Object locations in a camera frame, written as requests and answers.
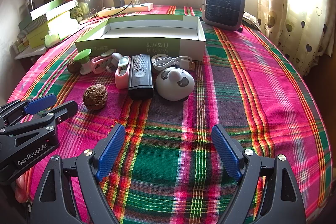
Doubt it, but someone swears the grey space heater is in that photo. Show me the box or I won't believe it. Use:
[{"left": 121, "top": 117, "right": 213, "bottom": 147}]
[{"left": 201, "top": 0, "right": 246, "bottom": 31}]

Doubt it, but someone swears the yellow-green box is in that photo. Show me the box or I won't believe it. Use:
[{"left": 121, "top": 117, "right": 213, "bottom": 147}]
[{"left": 26, "top": 10, "right": 79, "bottom": 48}]

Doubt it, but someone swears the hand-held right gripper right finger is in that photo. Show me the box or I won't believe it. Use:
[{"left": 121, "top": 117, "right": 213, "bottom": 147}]
[{"left": 211, "top": 124, "right": 306, "bottom": 224}]

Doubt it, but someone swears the white power strip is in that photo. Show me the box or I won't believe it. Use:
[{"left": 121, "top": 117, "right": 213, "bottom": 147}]
[{"left": 98, "top": 2, "right": 154, "bottom": 18}]

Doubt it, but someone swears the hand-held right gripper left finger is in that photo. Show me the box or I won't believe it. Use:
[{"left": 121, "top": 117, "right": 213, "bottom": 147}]
[{"left": 29, "top": 124, "right": 126, "bottom": 224}]

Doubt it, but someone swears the heart print curtain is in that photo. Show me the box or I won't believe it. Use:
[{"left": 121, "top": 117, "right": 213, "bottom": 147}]
[{"left": 259, "top": 0, "right": 336, "bottom": 77}]

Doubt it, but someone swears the small green carton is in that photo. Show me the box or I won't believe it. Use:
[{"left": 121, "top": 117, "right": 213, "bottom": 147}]
[{"left": 70, "top": 1, "right": 88, "bottom": 17}]

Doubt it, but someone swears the white mushroom-shaped knob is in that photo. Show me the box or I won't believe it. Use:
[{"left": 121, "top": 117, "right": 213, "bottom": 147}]
[{"left": 106, "top": 53, "right": 123, "bottom": 72}]

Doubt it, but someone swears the white side table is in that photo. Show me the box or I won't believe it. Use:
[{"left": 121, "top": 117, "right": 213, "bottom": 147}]
[{"left": 14, "top": 46, "right": 48, "bottom": 60}]

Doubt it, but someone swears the green topped white knob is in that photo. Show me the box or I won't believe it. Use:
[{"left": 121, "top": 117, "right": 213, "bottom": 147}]
[{"left": 74, "top": 49, "right": 93, "bottom": 75}]

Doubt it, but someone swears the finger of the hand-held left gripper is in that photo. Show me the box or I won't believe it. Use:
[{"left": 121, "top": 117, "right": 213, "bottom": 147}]
[
  {"left": 0, "top": 100, "right": 79, "bottom": 139},
  {"left": 0, "top": 93, "right": 57, "bottom": 125}
]

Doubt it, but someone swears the white round container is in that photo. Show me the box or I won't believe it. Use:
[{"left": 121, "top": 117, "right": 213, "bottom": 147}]
[{"left": 152, "top": 54, "right": 171, "bottom": 63}]

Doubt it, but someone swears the brown wrinkled walnut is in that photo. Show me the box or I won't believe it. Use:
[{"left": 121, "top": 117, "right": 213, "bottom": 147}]
[
  {"left": 83, "top": 84, "right": 105, "bottom": 110},
  {"left": 67, "top": 60, "right": 79, "bottom": 74}
]

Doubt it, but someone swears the black rectangular flashlight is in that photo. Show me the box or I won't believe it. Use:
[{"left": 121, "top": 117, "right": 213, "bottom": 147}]
[{"left": 128, "top": 54, "right": 154, "bottom": 101}]

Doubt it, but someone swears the pink clip with mint pad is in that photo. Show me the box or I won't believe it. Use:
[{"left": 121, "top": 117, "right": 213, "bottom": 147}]
[
  {"left": 91, "top": 52, "right": 112, "bottom": 75},
  {"left": 115, "top": 56, "right": 132, "bottom": 89}
]

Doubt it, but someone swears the white panda-shaped gadget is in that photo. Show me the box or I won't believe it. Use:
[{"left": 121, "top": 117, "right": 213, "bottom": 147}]
[{"left": 155, "top": 67, "right": 195, "bottom": 101}]

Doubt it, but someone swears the white usb cable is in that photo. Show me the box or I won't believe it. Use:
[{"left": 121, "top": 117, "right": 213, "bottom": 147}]
[{"left": 153, "top": 55, "right": 196, "bottom": 73}]

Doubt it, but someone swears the pink green plaid blanket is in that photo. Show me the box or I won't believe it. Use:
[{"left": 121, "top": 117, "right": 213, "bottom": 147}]
[{"left": 7, "top": 5, "right": 334, "bottom": 224}]

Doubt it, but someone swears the green white cardboard box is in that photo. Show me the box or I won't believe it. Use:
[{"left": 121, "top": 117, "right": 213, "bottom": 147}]
[{"left": 74, "top": 14, "right": 206, "bottom": 61}]

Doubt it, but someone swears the pale green tissue pack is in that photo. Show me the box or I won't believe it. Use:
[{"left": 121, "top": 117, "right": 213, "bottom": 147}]
[{"left": 45, "top": 32, "right": 60, "bottom": 46}]

